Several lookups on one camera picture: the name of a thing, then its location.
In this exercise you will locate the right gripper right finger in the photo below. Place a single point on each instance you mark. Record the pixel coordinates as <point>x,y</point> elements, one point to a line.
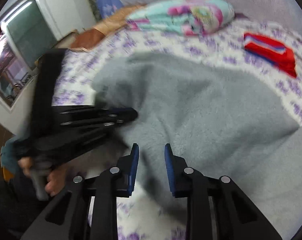
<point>216,208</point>

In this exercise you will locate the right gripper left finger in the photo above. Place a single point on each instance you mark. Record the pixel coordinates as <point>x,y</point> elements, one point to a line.
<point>86,208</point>

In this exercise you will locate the grey fleece sweatpants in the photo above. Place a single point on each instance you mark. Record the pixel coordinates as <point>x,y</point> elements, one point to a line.
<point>221,121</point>

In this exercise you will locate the left human hand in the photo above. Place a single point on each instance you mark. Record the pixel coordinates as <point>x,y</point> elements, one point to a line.
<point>46,182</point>

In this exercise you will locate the purple floral bed quilt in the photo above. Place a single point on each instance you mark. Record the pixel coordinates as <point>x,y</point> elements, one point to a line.
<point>141,217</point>

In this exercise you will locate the brown orange pillow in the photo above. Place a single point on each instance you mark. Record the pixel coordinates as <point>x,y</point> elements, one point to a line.
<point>89,39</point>

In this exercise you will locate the folded red striped garment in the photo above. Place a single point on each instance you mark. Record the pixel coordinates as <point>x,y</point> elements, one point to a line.
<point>271,50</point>

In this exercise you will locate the folded teal pink floral blanket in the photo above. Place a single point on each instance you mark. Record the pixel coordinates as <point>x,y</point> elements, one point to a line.
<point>184,17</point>

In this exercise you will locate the window with white frame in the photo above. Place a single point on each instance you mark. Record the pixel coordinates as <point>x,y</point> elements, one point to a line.
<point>27,31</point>

